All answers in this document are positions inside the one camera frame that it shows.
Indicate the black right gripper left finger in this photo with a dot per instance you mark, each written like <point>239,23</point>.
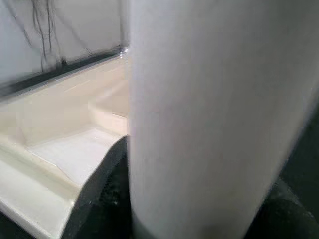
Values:
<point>104,199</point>

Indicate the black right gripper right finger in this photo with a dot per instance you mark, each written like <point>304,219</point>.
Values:
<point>289,219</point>

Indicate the white plastic table leg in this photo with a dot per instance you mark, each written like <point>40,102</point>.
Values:
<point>211,112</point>

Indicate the white plastic children table top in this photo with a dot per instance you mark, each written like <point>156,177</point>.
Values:
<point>49,124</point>

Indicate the black tablecloth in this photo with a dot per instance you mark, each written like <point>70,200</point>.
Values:
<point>37,78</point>

